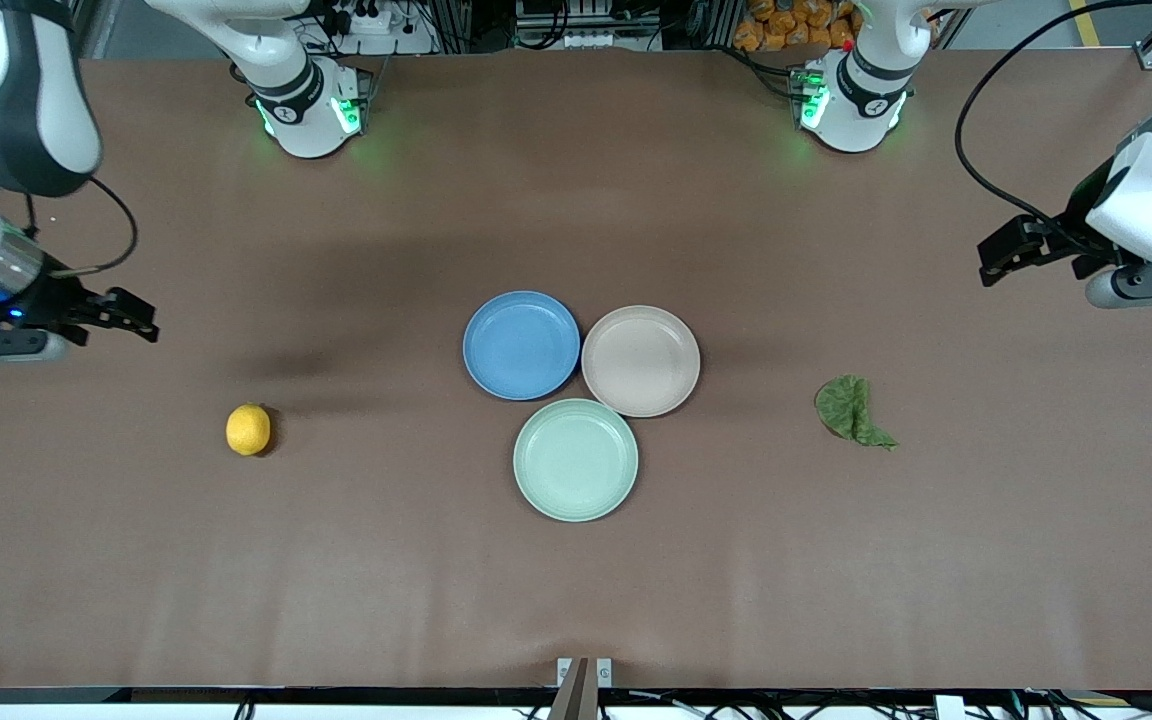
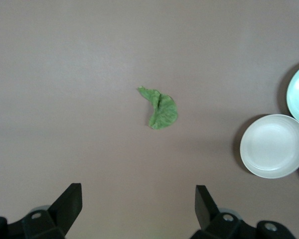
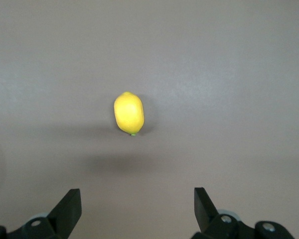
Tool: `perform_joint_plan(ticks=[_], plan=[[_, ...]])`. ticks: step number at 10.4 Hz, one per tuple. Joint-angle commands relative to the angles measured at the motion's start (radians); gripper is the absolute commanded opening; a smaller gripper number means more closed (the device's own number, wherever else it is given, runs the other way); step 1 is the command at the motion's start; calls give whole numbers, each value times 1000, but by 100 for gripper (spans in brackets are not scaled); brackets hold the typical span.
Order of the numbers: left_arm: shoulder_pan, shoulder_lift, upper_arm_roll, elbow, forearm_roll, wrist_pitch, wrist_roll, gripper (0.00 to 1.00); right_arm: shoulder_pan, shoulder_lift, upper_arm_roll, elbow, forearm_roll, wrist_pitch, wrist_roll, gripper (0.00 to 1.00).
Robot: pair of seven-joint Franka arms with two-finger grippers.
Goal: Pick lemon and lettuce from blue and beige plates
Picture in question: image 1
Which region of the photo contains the yellow lemon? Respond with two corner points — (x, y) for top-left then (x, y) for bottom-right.
(226, 403), (273, 457)

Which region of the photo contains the green lettuce leaf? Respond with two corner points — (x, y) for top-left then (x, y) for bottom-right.
(815, 375), (899, 451)

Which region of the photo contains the brown table mat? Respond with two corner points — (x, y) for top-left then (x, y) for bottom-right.
(0, 45), (1152, 691)

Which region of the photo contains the orange snack packets pile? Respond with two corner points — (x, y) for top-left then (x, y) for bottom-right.
(734, 0), (862, 53)

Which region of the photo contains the white power strip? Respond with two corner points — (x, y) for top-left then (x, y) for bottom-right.
(331, 0), (437, 56)

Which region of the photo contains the beige round plate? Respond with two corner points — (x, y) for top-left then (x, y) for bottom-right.
(581, 305), (702, 418)

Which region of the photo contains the blue round plate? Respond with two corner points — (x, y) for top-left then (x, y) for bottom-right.
(463, 291), (581, 401)

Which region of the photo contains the pale green round plate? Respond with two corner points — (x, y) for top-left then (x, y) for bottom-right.
(513, 398), (639, 523)

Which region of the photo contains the grey metal control box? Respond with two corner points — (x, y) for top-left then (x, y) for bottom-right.
(514, 0), (662, 51)

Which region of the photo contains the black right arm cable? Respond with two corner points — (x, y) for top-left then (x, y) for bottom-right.
(24, 175), (140, 279)

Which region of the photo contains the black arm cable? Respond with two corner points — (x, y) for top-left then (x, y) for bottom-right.
(954, 0), (1152, 226)
(24, 175), (140, 279)

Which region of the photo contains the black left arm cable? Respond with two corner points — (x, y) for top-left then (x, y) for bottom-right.
(954, 0), (1152, 226)

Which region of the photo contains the brown camera post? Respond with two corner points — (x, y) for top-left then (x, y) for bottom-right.
(548, 657), (599, 720)

